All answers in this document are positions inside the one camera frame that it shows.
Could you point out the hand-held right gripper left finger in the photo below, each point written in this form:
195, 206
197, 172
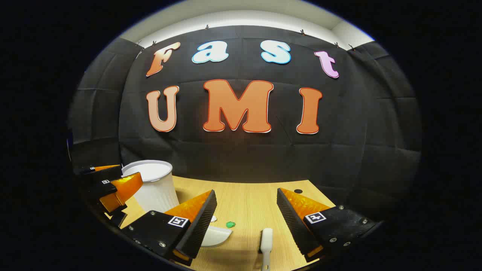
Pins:
199, 222

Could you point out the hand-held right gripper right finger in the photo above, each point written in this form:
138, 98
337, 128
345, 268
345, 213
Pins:
292, 222

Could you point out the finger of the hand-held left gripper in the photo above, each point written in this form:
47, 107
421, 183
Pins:
124, 188
101, 175

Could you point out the green paper ball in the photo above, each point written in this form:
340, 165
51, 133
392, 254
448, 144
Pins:
230, 224

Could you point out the white garbage bin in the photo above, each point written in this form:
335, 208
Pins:
158, 192

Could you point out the wooden desktop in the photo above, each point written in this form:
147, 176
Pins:
244, 203

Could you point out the white dustpan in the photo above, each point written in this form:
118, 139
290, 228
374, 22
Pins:
216, 235

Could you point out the small white broom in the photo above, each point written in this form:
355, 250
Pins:
266, 241

